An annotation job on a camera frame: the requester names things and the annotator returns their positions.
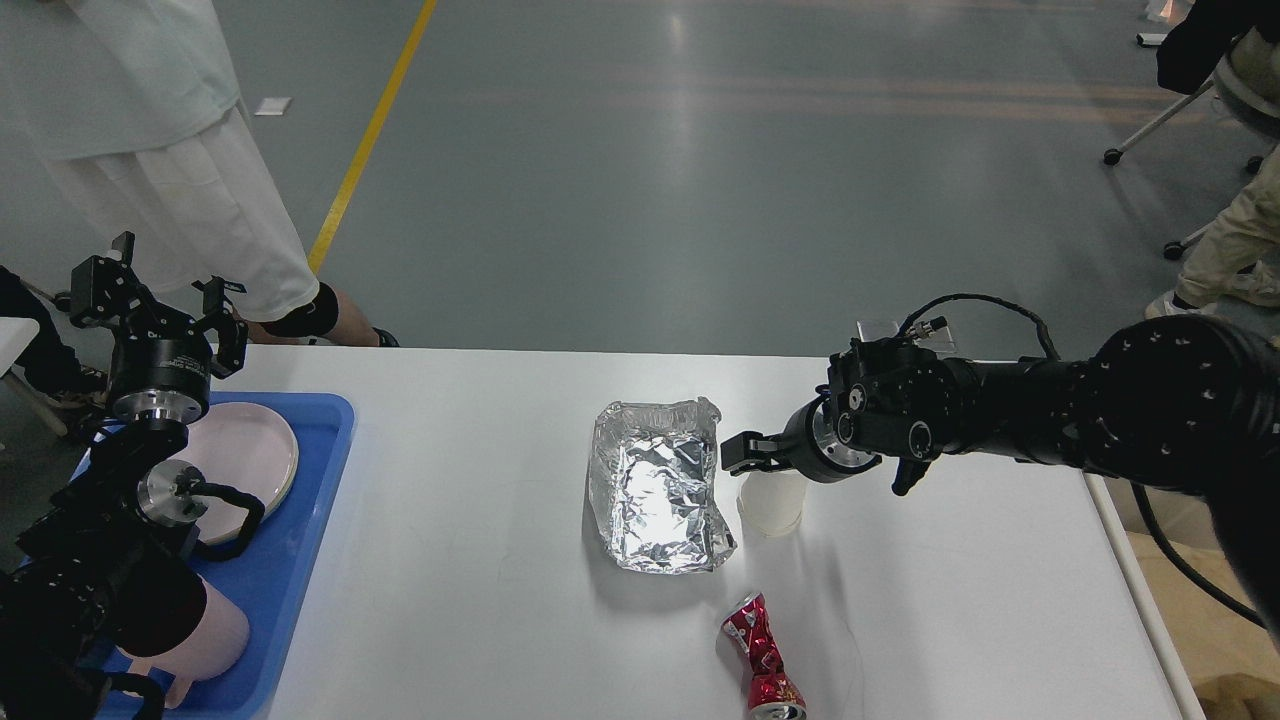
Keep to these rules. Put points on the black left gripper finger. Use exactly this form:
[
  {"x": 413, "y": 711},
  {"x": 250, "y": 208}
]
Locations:
[
  {"x": 220, "y": 318},
  {"x": 105, "y": 292}
]

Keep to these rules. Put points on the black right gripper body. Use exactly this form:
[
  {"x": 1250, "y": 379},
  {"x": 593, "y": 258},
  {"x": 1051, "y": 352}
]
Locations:
[{"x": 810, "y": 445}]

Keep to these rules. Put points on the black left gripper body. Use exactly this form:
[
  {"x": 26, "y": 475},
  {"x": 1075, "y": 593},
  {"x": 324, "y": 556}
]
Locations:
[{"x": 152, "y": 377}]

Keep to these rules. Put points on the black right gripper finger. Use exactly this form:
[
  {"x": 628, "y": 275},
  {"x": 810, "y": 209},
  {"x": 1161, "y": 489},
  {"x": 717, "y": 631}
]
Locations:
[{"x": 752, "y": 451}]

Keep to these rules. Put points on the white paper cup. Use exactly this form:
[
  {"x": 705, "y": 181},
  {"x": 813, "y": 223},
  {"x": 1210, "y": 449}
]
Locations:
[{"x": 772, "y": 502}]

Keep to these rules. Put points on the aluminium foil tray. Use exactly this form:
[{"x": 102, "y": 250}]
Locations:
[{"x": 650, "y": 478}]

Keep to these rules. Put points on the pink plate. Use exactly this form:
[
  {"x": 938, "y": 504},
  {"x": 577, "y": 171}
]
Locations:
[{"x": 246, "y": 446}]

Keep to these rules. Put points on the crushed red soda can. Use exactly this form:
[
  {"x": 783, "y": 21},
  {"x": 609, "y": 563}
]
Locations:
[{"x": 772, "y": 694}]

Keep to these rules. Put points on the pink mug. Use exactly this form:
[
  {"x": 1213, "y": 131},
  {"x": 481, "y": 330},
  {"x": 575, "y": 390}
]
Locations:
[{"x": 194, "y": 643}]

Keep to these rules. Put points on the brown paper bag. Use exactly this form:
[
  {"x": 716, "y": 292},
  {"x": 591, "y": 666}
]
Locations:
[{"x": 1232, "y": 664}]

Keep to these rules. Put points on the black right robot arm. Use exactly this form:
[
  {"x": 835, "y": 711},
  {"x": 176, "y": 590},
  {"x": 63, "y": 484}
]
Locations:
[{"x": 1185, "y": 404}]

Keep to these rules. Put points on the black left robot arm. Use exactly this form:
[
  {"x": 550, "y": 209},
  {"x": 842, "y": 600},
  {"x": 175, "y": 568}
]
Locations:
[{"x": 107, "y": 580}]

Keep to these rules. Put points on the black and white sneaker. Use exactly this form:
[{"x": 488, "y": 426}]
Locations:
[{"x": 50, "y": 367}]

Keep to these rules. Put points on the clear plastic piece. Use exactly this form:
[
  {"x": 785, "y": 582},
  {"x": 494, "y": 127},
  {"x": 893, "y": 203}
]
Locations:
[
  {"x": 934, "y": 335},
  {"x": 879, "y": 329}
]

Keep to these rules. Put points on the person in white shorts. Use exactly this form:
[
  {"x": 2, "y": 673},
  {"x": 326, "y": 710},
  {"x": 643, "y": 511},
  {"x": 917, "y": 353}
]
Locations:
[{"x": 134, "y": 109}]

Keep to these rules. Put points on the blue plastic tray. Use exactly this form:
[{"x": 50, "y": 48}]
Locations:
[{"x": 270, "y": 580}]

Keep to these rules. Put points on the person in beige trousers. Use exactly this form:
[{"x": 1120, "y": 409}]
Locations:
[{"x": 1228, "y": 260}]

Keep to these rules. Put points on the beige plastic bin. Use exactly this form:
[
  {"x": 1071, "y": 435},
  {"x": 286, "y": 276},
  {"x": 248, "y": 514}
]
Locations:
[{"x": 1114, "y": 511}]

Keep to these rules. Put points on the white office chair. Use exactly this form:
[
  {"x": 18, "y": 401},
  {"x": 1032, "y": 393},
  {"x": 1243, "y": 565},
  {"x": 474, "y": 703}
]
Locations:
[{"x": 1229, "y": 96}]

